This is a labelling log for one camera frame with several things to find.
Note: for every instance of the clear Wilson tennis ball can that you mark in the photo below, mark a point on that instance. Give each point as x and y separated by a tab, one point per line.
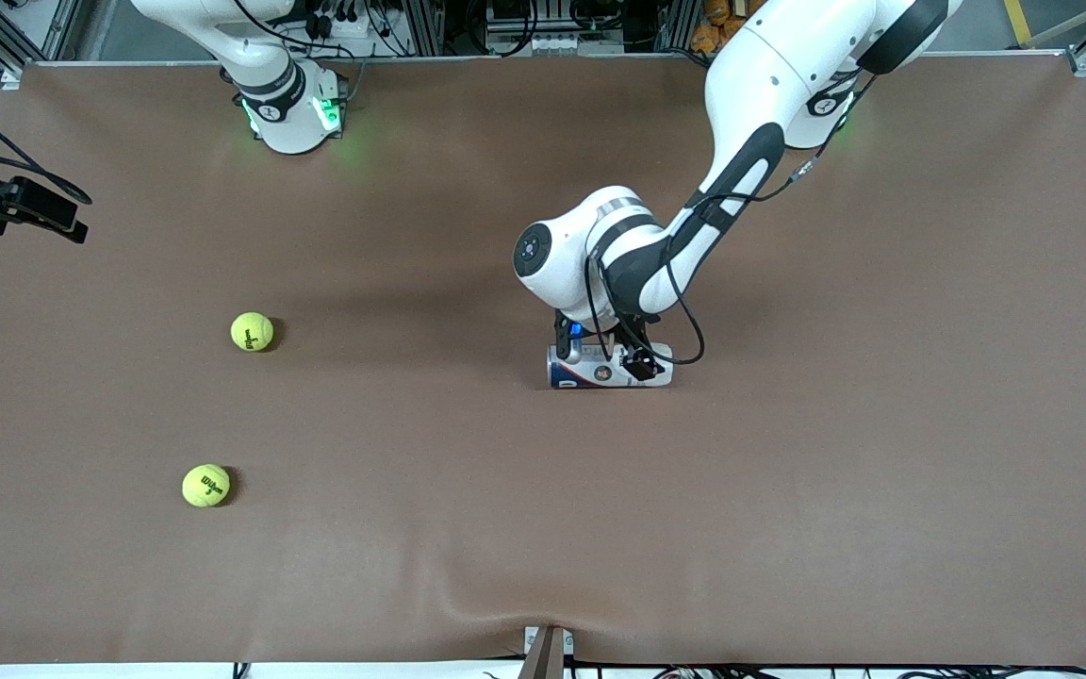
600	377

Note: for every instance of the yellow Wilson tennis ball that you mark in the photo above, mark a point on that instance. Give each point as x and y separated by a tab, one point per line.
252	332
205	486

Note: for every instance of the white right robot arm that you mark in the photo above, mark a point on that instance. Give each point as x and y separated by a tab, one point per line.
288	123

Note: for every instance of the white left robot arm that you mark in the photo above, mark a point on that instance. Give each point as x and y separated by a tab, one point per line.
769	75

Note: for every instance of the white terminal strip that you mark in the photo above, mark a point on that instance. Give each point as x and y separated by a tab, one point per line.
552	43

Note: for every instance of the brown table mat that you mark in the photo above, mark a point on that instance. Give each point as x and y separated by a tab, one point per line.
317	424

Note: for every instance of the aluminium rack profile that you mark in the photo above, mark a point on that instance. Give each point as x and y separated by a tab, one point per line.
675	26
422	28

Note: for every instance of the pile of orange lumpy items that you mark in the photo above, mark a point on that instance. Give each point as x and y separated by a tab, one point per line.
717	33

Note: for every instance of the white power strip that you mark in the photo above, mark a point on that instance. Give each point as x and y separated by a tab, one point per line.
354	26

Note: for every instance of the table edge clamp bracket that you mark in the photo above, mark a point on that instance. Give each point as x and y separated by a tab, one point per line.
546	655

